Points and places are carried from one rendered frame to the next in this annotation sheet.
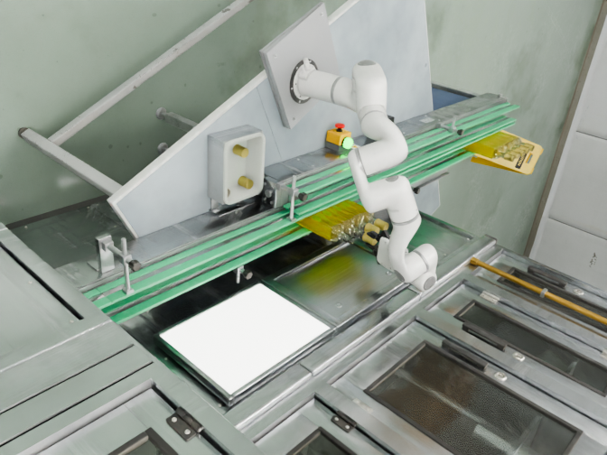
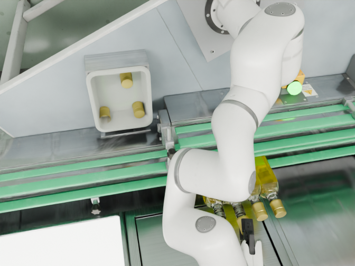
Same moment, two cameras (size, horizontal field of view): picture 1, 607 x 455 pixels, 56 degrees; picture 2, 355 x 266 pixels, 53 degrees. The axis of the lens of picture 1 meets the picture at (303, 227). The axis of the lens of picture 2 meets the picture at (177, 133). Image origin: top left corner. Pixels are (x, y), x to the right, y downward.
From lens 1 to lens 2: 1.27 m
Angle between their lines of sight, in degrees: 33
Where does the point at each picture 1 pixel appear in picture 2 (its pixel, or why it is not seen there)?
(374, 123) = (214, 126)
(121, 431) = not seen: outside the picture
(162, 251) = (11, 164)
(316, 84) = (229, 18)
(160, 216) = (36, 123)
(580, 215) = not seen: outside the picture
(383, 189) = (184, 235)
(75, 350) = not seen: outside the picture
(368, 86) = (237, 58)
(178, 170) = (49, 86)
